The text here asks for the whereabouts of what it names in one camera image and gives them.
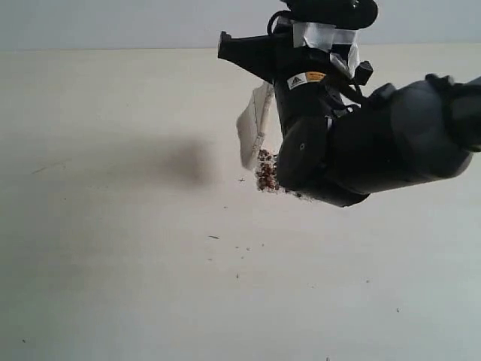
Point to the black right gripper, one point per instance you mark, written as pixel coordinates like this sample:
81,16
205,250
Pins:
274,58

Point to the white paint brush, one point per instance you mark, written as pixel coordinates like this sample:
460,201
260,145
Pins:
252,123

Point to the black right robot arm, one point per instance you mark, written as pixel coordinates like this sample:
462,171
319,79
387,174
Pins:
310,130

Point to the scattered rice and brown pellets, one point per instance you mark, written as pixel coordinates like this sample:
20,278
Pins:
266,178

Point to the right wrist camera with tape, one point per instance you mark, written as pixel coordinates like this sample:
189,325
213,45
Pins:
332,27

